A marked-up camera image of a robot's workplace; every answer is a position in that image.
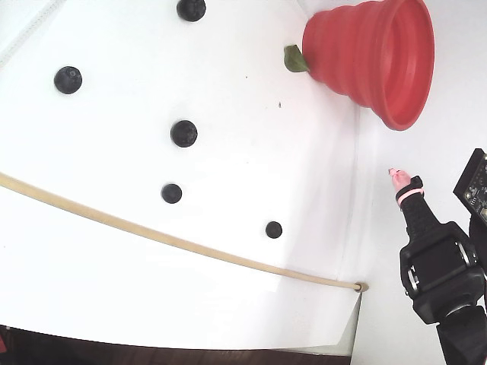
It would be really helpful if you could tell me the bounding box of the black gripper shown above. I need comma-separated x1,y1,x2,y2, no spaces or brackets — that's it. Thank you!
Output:
387,167,487,325

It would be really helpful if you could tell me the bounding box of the small dark blueberry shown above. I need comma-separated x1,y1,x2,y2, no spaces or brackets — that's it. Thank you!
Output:
161,183,183,205
265,221,284,240

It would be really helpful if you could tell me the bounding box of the red collapsible silicone cup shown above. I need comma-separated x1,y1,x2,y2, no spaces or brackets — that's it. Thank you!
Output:
302,0,435,132

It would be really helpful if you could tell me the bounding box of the long thin wooden stick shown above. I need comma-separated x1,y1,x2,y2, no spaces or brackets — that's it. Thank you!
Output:
0,170,358,293

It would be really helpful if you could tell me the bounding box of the small green leaf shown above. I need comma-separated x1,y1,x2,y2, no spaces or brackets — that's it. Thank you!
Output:
283,44,310,74

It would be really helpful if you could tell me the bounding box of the large dark blueberry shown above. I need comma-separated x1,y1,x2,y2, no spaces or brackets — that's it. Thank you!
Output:
53,65,83,95
170,119,199,148
176,0,207,23

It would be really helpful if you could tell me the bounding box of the large white base sheet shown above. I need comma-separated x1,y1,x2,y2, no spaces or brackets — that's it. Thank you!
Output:
0,0,361,351

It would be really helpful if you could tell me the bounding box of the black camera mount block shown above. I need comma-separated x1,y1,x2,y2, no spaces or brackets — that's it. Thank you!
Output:
468,214,487,267

